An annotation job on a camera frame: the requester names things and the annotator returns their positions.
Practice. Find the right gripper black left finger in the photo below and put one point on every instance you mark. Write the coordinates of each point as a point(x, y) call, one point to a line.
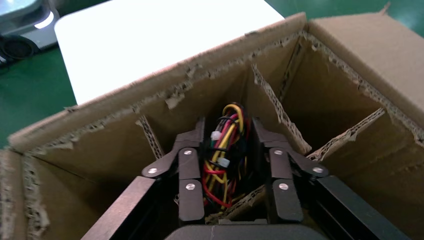
point(190, 165)

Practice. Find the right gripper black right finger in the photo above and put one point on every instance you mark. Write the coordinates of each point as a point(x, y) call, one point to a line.
point(281, 165)

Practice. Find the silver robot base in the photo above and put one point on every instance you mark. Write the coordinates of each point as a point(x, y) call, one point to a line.
point(43, 36)

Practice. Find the cardboard box with dividers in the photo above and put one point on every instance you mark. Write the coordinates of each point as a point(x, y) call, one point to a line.
point(348, 49)

